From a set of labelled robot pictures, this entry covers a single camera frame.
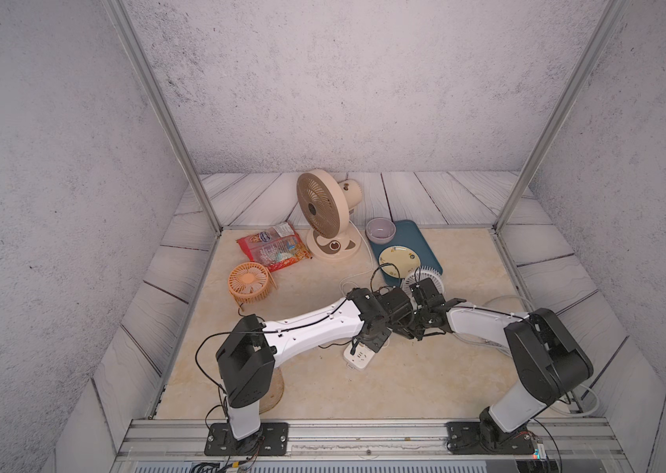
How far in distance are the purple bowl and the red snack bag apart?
0.83 ft

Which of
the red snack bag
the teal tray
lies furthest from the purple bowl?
the red snack bag

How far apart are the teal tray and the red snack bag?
0.26m

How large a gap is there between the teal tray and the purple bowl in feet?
0.05

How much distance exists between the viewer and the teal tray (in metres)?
1.10

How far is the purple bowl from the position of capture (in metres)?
1.14

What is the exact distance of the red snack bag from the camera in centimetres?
109
